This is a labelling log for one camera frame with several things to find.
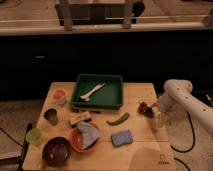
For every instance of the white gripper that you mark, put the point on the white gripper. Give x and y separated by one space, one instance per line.
164 103

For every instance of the dark purple grape bunch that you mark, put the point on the dark purple grape bunch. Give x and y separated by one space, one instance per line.
145 110

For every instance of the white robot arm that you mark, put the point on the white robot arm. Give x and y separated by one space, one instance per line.
179 91

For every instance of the green chili pepper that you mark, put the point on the green chili pepper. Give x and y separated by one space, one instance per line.
123 118

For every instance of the blue sponge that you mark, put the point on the blue sponge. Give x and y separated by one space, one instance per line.
121 138

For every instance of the green plastic tray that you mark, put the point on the green plastic tray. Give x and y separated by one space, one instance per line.
109 96

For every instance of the grey blue cloth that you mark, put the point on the grey blue cloth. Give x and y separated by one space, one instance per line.
89 133

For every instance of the white plastic fork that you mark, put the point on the white plastic fork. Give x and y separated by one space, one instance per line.
86 96

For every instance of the white black brush block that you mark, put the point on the white black brush block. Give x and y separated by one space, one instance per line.
85 116

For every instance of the black marker pen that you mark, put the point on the black marker pen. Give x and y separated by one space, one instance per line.
82 111

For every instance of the orange bowl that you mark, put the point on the orange bowl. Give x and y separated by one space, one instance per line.
76 141

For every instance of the orange filled white cup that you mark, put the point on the orange filled white cup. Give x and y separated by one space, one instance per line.
59 97

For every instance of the dark grey cup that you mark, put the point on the dark grey cup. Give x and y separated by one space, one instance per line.
51 116

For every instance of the dark maroon bowl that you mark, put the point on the dark maroon bowl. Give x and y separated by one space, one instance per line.
56 151

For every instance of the light green cup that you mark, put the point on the light green cup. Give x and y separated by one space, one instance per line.
34 137

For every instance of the black clamp bar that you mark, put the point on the black clamp bar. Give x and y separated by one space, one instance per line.
13 159

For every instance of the wooden stool frame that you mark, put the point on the wooden stool frame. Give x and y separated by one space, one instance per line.
94 14

